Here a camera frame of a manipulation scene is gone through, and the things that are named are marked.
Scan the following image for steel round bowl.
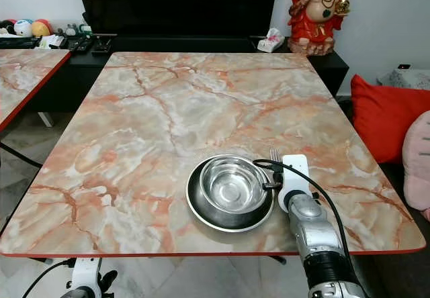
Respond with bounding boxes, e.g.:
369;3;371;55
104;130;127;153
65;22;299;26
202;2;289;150
200;156;269;213

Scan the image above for steel round plate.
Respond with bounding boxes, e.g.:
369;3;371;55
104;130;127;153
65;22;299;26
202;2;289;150
186;154;275;233

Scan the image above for marble pattern folding table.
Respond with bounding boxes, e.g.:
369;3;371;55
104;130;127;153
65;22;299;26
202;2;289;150
0;48;71;171
0;51;427;265

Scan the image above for red cushion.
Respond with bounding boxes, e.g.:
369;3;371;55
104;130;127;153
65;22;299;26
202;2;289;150
349;74;430;164

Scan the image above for pink plush pillow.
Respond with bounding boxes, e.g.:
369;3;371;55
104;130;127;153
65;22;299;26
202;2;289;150
402;110;430;221

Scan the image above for grey patterned pillow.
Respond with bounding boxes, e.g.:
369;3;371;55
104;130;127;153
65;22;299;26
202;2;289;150
376;68;430;91

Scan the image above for red laughing buddha statue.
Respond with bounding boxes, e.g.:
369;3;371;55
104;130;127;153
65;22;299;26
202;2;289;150
288;0;351;56

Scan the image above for black television screen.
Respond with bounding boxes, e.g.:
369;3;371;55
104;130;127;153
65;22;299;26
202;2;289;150
75;0;280;38

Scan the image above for dark toy ball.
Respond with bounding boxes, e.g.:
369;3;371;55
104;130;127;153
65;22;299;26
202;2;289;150
0;20;17;36

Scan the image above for white blue toy ball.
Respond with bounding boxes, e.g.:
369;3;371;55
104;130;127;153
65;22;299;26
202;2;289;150
13;19;34;38

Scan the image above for orange yellow toy ball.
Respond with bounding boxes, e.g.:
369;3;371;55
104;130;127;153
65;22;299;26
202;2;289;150
31;19;52;37

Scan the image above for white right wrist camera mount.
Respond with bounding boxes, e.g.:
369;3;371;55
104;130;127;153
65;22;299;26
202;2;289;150
279;154;312;211

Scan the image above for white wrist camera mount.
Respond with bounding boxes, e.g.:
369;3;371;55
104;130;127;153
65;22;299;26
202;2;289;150
279;154;312;211
71;258;101;295

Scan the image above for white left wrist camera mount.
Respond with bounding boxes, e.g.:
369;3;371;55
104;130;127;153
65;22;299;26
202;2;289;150
71;258;101;295

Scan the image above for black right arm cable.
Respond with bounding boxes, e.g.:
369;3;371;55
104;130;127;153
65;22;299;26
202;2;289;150
253;158;354;258

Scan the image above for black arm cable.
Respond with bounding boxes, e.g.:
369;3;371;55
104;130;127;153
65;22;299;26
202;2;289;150
21;258;75;298
253;158;354;258

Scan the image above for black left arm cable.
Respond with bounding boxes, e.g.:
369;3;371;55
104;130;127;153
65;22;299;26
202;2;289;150
21;258;75;298

